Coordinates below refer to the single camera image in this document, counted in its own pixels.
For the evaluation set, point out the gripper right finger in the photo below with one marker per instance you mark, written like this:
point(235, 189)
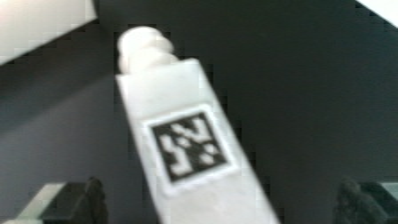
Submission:
point(367, 203)

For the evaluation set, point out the white L-shaped obstacle fence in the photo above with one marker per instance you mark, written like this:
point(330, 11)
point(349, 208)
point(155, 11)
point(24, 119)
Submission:
point(385, 8)

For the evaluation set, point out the white leg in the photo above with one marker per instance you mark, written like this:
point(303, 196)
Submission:
point(203, 184)

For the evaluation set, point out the white square tabletop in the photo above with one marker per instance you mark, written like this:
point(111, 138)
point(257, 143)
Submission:
point(36, 21)

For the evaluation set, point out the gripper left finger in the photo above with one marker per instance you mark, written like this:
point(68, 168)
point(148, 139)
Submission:
point(68, 203)

